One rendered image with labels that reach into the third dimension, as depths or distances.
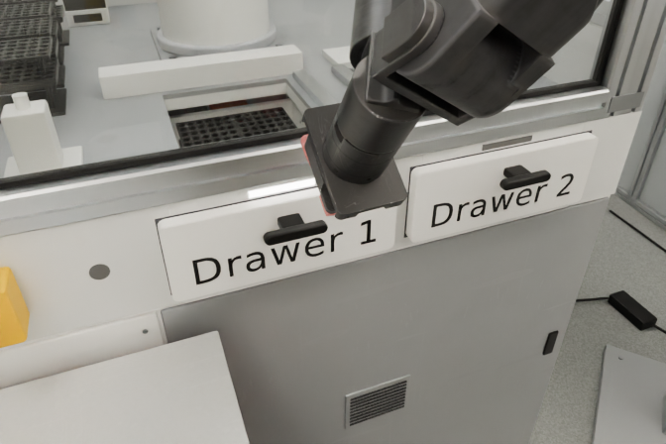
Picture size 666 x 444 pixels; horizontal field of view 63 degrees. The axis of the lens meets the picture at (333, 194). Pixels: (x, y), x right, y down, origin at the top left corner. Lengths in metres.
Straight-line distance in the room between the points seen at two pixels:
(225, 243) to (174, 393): 0.18
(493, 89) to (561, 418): 1.38
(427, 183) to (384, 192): 0.25
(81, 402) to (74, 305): 0.11
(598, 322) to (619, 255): 0.40
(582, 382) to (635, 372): 0.15
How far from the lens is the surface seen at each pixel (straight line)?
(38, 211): 0.63
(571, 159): 0.85
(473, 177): 0.75
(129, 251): 0.65
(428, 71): 0.33
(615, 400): 1.72
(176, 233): 0.63
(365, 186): 0.46
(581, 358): 1.83
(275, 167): 0.63
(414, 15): 0.33
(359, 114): 0.38
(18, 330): 0.66
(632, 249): 2.33
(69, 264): 0.66
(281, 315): 0.77
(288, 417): 0.95
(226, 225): 0.63
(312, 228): 0.62
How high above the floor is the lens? 1.28
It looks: 33 degrees down
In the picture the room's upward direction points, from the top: straight up
